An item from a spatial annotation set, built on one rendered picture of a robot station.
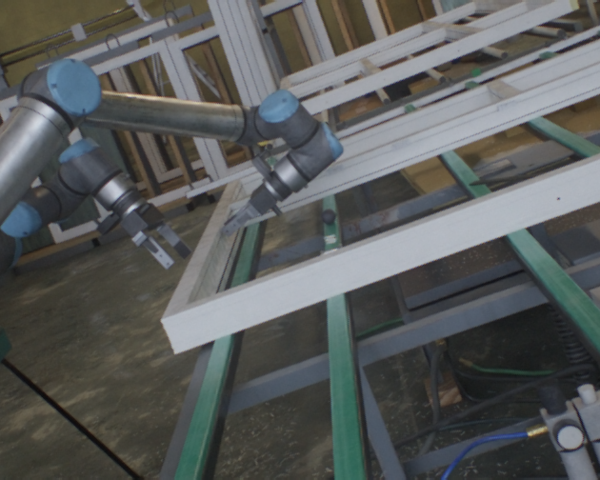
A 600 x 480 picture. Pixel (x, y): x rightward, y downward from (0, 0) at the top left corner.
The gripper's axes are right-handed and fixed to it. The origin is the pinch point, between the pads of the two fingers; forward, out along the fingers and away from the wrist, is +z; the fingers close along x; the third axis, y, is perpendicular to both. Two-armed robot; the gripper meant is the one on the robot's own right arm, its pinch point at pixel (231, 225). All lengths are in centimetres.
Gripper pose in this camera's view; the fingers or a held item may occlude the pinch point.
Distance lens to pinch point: 267.7
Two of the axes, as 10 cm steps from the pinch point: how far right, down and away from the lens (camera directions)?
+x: 0.2, -2.2, 9.7
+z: -7.5, 6.4, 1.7
